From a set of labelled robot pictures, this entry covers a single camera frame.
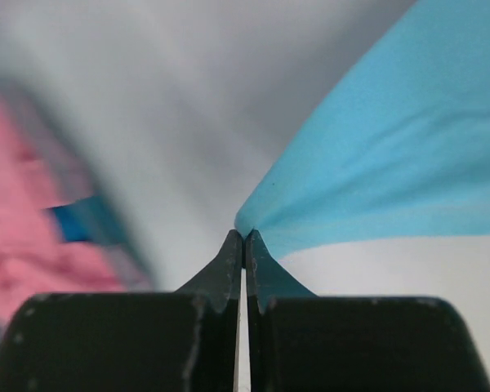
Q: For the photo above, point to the blue t-shirt in basket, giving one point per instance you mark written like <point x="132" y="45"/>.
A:
<point x="73" y="229"/>

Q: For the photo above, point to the grey-blue plastic basket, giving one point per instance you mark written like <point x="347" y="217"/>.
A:
<point x="73" y="182"/>

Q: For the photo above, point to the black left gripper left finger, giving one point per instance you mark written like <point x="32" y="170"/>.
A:
<point x="186" y="340"/>

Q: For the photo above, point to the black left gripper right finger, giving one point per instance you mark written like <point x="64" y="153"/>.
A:
<point x="300" y="341"/>

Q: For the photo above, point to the pink t-shirt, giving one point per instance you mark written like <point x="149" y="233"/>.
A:
<point x="34" y="256"/>

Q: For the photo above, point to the teal t-shirt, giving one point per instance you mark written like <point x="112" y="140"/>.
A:
<point x="399" y="147"/>

